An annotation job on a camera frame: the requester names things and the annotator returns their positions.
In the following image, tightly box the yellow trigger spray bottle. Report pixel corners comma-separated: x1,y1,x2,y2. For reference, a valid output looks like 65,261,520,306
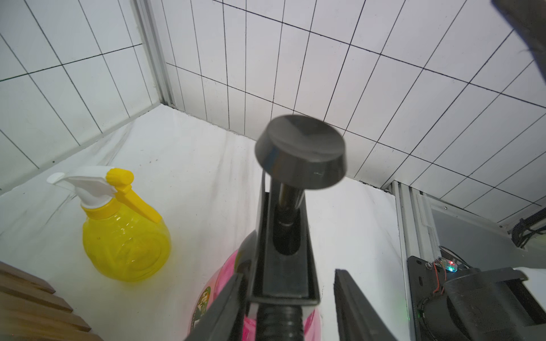
47,166,171,282

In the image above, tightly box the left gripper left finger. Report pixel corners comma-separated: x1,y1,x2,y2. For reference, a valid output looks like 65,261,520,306
186,274,245,341

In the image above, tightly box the brown wooden slatted shelf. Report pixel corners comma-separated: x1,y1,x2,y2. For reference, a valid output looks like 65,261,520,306
1,262,101,341

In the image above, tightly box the pink pump spray bottle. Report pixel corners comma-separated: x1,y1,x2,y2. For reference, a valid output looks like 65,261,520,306
188,115,347,340

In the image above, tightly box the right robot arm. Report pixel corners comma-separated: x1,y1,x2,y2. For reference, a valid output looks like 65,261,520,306
400,210,545,340

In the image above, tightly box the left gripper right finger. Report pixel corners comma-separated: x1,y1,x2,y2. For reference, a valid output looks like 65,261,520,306
334,269,396,341

